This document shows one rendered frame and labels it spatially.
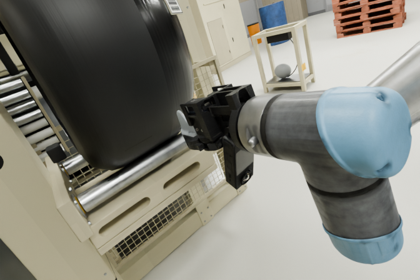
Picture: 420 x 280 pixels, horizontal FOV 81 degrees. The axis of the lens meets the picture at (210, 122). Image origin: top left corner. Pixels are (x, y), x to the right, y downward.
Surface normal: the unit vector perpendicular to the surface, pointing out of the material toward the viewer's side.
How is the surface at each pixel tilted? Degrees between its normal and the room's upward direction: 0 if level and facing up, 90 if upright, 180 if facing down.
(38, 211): 90
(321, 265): 0
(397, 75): 45
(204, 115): 83
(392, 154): 83
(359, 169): 112
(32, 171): 90
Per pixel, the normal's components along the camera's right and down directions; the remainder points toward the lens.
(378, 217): 0.17, 0.26
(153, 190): 0.59, 0.13
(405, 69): -0.85, -0.35
